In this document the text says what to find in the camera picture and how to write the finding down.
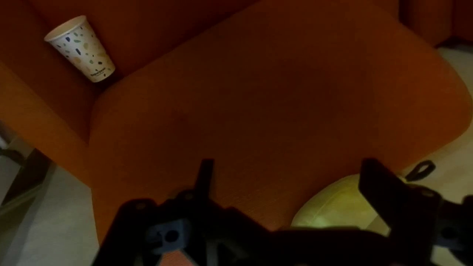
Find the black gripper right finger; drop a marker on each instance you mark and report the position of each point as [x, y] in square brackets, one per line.
[400, 201]

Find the yellow cloth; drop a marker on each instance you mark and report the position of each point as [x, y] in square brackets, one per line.
[335, 209]

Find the patterned paper cup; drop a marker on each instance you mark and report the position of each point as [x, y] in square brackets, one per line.
[84, 46]

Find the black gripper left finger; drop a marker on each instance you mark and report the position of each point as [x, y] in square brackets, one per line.
[206, 178]

